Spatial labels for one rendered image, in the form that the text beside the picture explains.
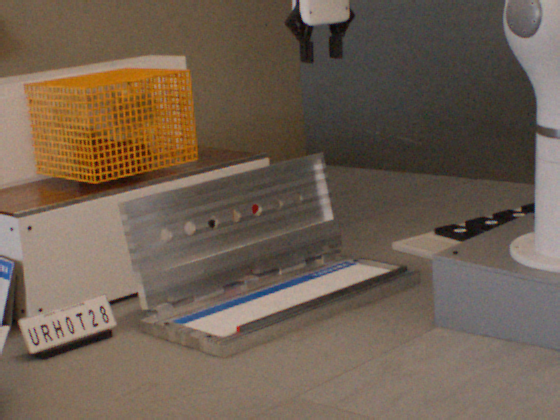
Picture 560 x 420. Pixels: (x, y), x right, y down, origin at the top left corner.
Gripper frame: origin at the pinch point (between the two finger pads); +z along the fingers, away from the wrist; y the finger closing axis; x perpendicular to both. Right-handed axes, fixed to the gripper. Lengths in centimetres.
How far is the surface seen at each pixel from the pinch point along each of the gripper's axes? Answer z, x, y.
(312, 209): 26.7, -7.8, -9.2
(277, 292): 35.7, -18.7, -25.4
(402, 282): 35.9, -28.8, -6.6
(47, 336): 36, -11, -64
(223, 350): 36, -33, -46
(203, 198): 20.0, -8.9, -32.6
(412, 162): 72, 149, 157
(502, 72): 35, 111, 165
